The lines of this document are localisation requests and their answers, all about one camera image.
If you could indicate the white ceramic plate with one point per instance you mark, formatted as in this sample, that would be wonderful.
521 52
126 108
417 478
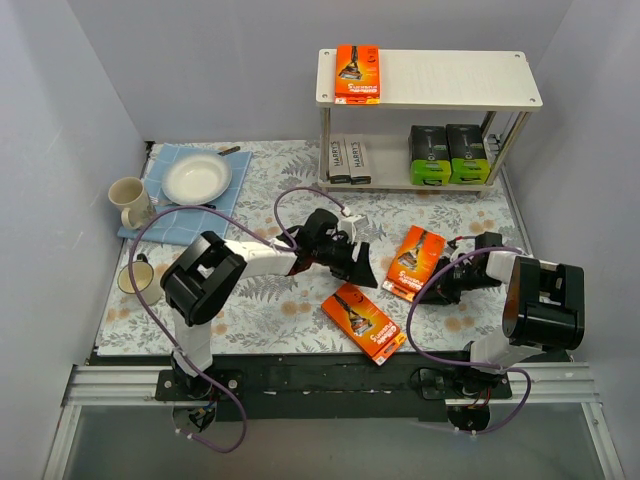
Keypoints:
196 179

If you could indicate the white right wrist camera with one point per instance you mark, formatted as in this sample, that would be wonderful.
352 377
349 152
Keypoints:
456 246

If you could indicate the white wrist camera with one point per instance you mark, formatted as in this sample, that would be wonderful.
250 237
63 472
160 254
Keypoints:
456 246
351 223

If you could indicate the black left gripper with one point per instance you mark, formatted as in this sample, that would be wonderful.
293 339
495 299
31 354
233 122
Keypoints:
347 260

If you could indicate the grey Harry's razor box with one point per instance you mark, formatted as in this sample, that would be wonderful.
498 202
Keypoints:
338 172

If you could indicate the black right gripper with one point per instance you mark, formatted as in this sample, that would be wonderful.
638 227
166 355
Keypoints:
445 282

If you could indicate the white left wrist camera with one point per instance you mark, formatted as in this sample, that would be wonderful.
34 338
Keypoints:
351 223

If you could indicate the blue checkered cloth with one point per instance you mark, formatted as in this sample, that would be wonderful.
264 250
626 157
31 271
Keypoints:
181 227

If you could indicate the black handled knife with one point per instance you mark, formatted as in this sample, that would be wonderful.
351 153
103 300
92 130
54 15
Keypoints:
229 151

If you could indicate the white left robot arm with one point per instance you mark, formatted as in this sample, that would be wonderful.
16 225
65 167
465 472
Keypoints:
198 284

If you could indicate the white H razor box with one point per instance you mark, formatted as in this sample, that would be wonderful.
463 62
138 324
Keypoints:
357 158

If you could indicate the white two-tier shelf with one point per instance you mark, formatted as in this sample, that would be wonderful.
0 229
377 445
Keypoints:
450 80

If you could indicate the orange Gillette razor box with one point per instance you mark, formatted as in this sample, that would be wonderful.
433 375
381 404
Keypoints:
414 263
376 335
357 77

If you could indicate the floral table mat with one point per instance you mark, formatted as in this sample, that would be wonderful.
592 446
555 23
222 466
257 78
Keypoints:
273 314

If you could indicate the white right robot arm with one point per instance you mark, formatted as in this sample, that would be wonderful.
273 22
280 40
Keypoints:
544 310

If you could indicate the aluminium rail frame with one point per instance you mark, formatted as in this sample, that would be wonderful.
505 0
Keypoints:
552 383

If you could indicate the cream mug black handle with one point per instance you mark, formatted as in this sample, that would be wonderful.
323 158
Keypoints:
145 278

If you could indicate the black green razor box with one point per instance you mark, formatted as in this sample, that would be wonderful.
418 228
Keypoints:
469 163
430 163

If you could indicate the cream floral mug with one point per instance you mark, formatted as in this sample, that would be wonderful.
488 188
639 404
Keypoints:
133 201

